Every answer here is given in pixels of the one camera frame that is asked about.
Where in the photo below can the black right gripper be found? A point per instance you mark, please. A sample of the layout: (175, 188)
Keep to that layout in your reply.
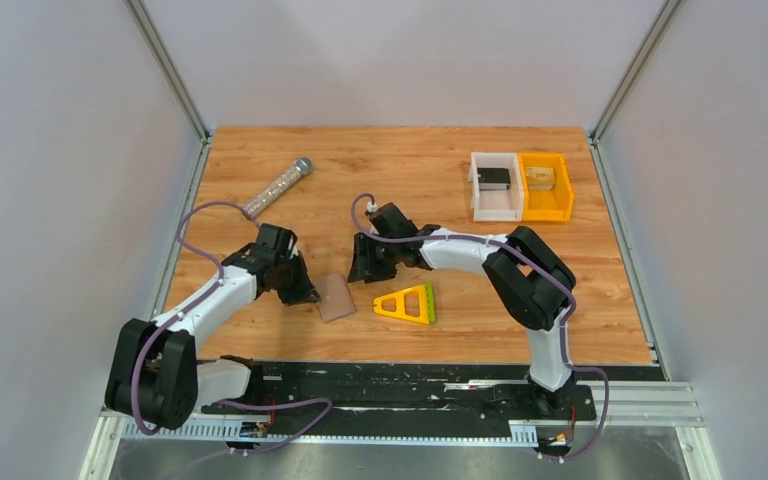
(371, 257)

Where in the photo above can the silver glitter microphone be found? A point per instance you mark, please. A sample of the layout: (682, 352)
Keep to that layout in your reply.
(301, 167)

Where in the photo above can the left aluminium frame post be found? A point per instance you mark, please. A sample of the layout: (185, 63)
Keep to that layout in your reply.
(154, 41)

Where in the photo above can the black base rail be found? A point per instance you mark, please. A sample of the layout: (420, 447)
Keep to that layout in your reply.
(368, 400)

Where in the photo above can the yellow triangular toy block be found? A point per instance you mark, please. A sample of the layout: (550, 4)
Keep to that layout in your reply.
(406, 305)

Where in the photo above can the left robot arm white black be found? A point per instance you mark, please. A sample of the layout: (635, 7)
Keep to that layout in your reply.
(156, 377)

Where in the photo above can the right aluminium frame post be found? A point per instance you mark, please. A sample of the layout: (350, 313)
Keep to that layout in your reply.
(658, 28)

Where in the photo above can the black card in white bin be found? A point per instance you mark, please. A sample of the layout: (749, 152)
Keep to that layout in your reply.
(493, 179)

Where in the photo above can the green toy brick strip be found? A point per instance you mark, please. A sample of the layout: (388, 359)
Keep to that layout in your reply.
(430, 312)

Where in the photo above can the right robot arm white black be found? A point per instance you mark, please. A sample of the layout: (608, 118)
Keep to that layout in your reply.
(533, 284)

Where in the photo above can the yellow plastic bin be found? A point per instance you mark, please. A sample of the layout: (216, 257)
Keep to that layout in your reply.
(549, 196)

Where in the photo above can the pink leather card holder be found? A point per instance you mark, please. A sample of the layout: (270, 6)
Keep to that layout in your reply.
(336, 301)

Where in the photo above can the aluminium frame post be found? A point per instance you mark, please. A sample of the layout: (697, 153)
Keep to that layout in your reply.
(154, 41)
(658, 28)

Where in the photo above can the white plastic bin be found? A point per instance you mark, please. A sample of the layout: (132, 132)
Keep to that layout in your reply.
(496, 206)

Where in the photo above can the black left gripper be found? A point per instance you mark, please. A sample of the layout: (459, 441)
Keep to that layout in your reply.
(298, 284)

